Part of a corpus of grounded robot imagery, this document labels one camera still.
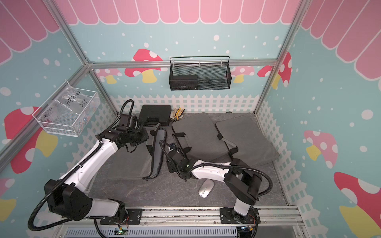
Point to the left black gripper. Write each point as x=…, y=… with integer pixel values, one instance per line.
x=144, y=137

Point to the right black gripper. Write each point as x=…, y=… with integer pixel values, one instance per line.
x=169, y=167

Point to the grey laptop bag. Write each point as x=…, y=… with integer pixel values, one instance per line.
x=197, y=136
x=144, y=162
x=246, y=142

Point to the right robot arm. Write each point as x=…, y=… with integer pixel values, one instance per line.
x=246, y=183

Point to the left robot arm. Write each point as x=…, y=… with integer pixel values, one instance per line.
x=66, y=196

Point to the silver mouse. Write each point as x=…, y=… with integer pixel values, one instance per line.
x=206, y=188

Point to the clear plastic bag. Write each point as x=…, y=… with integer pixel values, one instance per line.
x=73, y=108

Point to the black plastic tool case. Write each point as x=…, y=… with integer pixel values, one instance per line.
x=151, y=115

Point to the yellow black pliers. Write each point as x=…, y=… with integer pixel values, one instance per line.
x=176, y=114

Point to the black box in basket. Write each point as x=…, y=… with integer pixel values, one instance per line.
x=183, y=82

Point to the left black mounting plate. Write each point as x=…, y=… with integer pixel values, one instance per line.
x=130, y=216

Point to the black mounting plate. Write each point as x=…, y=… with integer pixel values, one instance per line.
x=229, y=216
x=130, y=216

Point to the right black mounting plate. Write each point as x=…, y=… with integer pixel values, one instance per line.
x=229, y=216

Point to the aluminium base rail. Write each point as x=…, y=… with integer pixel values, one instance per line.
x=210, y=216

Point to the white wire basket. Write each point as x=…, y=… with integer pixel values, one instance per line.
x=49, y=127

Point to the black wire mesh basket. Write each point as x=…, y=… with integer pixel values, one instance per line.
x=213, y=72

